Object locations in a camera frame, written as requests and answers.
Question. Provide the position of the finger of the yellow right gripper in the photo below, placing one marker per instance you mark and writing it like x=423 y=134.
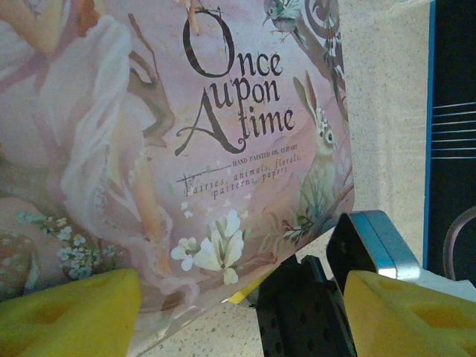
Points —
x=247 y=290

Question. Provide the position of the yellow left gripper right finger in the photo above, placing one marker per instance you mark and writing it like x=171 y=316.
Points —
x=409 y=320

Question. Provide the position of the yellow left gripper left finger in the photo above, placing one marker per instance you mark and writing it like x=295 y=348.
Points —
x=67 y=320

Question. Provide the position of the pink illustrated storybook box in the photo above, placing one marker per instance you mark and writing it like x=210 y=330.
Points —
x=186 y=148

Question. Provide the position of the blue table edge strip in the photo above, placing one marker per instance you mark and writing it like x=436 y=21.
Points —
x=431 y=130

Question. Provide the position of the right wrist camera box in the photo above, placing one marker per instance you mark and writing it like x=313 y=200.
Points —
x=386 y=241

